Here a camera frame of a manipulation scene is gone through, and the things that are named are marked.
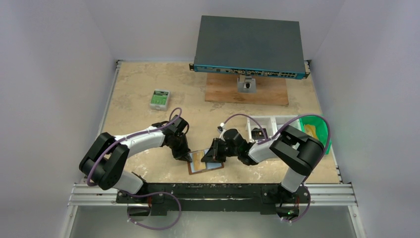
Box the white middle plastic bin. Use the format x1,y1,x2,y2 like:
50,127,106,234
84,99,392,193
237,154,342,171
272,115,303,133

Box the green white small box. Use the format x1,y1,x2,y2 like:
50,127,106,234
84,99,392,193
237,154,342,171
150,89,171,112

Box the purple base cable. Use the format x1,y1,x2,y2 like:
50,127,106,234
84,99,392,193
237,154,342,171
127,192,182,231

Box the black cards in left bin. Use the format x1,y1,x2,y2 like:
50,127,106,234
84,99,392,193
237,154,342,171
251,127,266,140

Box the grey blue network switch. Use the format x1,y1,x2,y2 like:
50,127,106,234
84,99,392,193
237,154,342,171
189,15,310,79

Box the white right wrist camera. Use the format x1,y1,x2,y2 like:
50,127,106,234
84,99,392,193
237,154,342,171
217,122,226,139

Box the white left plastic bin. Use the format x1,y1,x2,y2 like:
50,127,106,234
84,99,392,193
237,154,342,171
245,116,277,140

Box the beige gold card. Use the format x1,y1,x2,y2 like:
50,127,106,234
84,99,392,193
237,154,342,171
192,150,207,173

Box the yellow items in green bin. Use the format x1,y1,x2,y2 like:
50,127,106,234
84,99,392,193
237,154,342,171
304,124,319,140

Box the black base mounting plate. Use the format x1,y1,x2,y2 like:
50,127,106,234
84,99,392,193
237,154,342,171
116,182,310,218

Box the brown wooden board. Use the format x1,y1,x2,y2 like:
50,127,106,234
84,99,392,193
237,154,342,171
205,73,289,106

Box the brown leather card holder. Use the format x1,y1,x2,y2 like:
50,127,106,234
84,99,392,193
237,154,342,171
187,149,224,175

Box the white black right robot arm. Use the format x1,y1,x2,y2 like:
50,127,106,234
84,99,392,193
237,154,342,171
201,125,324,193

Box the green plastic bin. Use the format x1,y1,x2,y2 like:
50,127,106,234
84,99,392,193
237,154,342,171
300,116,328,146

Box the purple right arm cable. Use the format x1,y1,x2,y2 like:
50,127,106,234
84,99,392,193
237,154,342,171
219,113,332,224

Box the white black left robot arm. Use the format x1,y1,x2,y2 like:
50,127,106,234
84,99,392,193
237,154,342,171
79,115,192,195

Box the white plastic bin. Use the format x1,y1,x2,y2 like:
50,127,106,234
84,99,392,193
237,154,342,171
245,116,277,140
272,115,303,133

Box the grey camera on mount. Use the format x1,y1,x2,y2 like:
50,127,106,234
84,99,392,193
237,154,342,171
237,75,257,93

